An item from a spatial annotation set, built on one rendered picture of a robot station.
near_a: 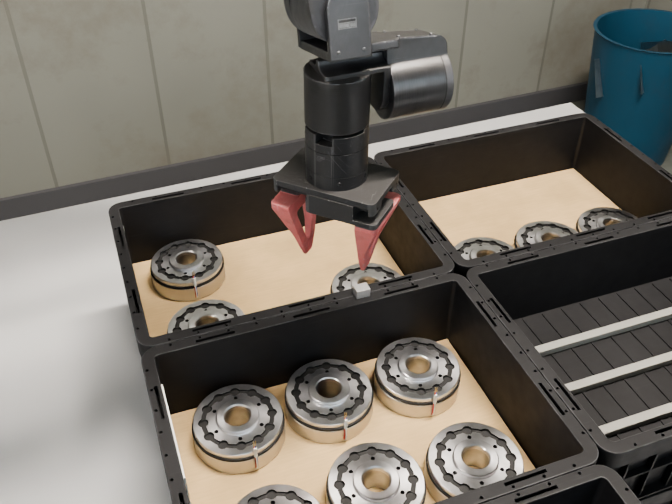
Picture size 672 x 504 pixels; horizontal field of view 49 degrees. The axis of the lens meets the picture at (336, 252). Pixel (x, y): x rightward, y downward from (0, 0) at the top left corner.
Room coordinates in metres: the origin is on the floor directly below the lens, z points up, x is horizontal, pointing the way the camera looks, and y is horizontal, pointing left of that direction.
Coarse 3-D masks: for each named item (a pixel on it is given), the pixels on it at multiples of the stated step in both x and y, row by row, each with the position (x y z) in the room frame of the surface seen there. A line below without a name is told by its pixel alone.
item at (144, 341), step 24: (192, 192) 0.88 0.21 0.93; (120, 216) 0.82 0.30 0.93; (408, 216) 0.82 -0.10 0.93; (120, 240) 0.79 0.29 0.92; (432, 240) 0.77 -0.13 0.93; (120, 264) 0.72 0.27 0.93; (384, 288) 0.67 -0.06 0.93; (264, 312) 0.63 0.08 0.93; (288, 312) 0.63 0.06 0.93; (144, 336) 0.59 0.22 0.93; (168, 336) 0.59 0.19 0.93; (192, 336) 0.59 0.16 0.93
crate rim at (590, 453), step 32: (416, 288) 0.67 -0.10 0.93; (288, 320) 0.62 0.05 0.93; (160, 352) 0.57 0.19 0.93; (512, 352) 0.57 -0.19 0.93; (160, 384) 0.52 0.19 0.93; (544, 384) 0.52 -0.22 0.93; (160, 416) 0.48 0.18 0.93; (160, 448) 0.44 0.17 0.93; (512, 480) 0.40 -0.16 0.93; (544, 480) 0.40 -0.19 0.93
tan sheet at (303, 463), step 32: (192, 416) 0.56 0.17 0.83; (384, 416) 0.56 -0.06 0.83; (448, 416) 0.56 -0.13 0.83; (480, 416) 0.56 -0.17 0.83; (192, 448) 0.51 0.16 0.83; (288, 448) 0.51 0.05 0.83; (320, 448) 0.51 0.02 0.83; (416, 448) 0.51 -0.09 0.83; (192, 480) 0.47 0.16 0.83; (224, 480) 0.47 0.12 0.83; (256, 480) 0.47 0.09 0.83; (288, 480) 0.47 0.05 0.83; (320, 480) 0.47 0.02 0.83
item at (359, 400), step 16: (304, 368) 0.61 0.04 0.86; (320, 368) 0.61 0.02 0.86; (336, 368) 0.61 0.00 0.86; (352, 368) 0.61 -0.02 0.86; (288, 384) 0.58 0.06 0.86; (304, 384) 0.58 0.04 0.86; (352, 384) 0.58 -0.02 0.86; (368, 384) 0.58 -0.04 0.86; (288, 400) 0.56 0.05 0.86; (304, 400) 0.56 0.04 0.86; (352, 400) 0.56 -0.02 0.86; (368, 400) 0.56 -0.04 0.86; (304, 416) 0.53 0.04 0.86; (320, 416) 0.54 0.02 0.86; (336, 416) 0.54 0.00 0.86; (352, 416) 0.53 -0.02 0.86
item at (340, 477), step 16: (352, 448) 0.49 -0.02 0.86; (368, 448) 0.49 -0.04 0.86; (384, 448) 0.49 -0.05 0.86; (336, 464) 0.47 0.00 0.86; (352, 464) 0.47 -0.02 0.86; (400, 464) 0.47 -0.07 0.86; (416, 464) 0.47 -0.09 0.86; (336, 480) 0.45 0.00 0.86; (352, 480) 0.45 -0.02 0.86; (400, 480) 0.45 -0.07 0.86; (416, 480) 0.45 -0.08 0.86; (336, 496) 0.43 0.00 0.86; (352, 496) 0.43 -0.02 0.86; (400, 496) 0.43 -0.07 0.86; (416, 496) 0.43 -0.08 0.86
